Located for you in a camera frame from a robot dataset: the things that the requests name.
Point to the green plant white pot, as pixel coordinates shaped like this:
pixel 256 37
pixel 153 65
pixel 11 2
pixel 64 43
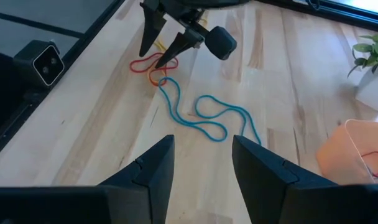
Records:
pixel 375 87

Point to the yellow rubber band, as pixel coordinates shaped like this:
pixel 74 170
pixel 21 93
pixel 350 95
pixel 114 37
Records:
pixel 160 46

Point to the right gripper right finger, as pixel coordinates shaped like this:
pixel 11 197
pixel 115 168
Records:
pixel 301 205

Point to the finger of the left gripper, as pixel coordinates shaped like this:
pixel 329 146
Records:
pixel 182 46
pixel 151 28

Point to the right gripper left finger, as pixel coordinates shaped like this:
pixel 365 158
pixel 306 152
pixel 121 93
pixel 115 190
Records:
pixel 99 205

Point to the orange translucent plastic bin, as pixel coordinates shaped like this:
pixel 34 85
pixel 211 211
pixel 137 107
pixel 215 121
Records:
pixel 338 155

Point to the black table-level camera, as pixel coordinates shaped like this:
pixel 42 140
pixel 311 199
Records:
pixel 39 63

